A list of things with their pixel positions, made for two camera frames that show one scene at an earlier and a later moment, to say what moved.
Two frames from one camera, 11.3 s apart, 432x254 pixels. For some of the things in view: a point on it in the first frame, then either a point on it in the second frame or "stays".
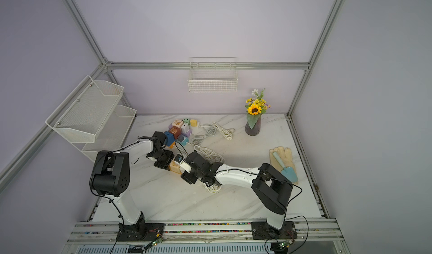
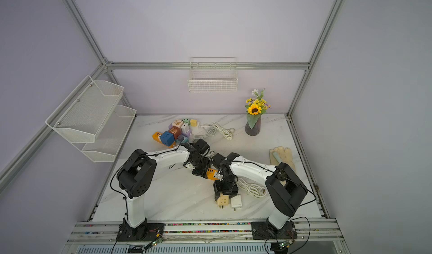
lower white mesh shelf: x=112 y=134 stays
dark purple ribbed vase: x=255 y=130 stays
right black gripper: x=189 y=177 -> x=218 y=187
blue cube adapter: x=170 y=139 stays
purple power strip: x=186 y=134 stays
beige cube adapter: x=174 y=167 -> x=223 y=200
